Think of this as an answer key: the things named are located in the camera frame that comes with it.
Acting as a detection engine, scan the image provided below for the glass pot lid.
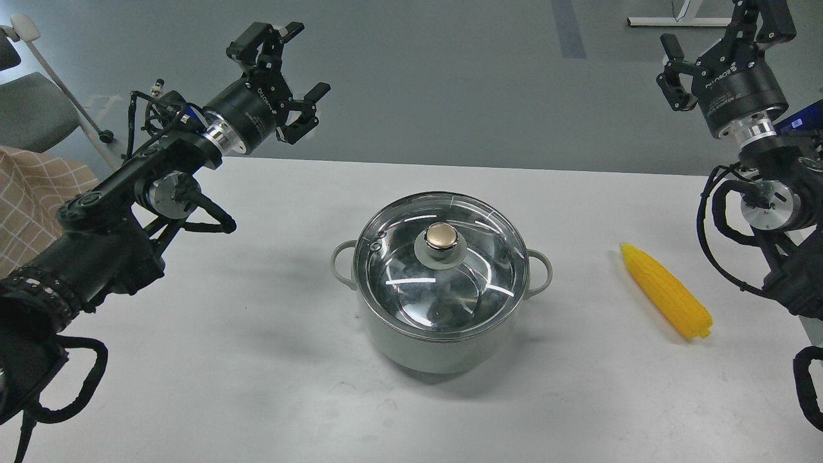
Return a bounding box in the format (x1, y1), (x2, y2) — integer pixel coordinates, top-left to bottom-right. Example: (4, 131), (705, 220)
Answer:
(350, 192), (545, 341)

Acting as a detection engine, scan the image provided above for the beige checkered cloth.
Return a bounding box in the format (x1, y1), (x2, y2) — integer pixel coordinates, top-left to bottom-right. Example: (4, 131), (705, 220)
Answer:
(1, 146), (99, 277)

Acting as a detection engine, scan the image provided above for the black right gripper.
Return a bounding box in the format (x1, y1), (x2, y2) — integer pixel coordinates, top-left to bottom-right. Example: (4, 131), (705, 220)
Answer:
(656, 1), (797, 138)

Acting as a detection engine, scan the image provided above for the yellow corn cob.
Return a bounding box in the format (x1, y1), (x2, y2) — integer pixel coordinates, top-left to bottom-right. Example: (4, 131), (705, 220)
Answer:
(619, 241), (712, 339)

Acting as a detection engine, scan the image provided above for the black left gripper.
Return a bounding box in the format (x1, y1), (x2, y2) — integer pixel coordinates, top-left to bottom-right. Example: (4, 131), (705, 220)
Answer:
(205, 21), (331, 154)

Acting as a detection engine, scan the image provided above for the white desk leg base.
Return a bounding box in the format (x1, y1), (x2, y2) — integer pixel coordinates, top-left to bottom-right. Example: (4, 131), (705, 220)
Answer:
(626, 1), (731, 28)

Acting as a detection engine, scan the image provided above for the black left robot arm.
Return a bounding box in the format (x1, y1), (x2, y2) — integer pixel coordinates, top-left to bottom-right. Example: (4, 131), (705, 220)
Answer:
(2, 23), (331, 462)

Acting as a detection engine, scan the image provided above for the grey office chair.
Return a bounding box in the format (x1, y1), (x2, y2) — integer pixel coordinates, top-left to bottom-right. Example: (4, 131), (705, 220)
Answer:
(2, 13), (120, 170)

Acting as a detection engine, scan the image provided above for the grey-green steel cooking pot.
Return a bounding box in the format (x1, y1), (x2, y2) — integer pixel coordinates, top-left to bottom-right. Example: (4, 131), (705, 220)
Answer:
(330, 191), (554, 376)

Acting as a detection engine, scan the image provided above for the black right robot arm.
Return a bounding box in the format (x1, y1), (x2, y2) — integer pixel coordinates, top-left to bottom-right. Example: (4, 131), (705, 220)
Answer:
(656, 1), (822, 320)

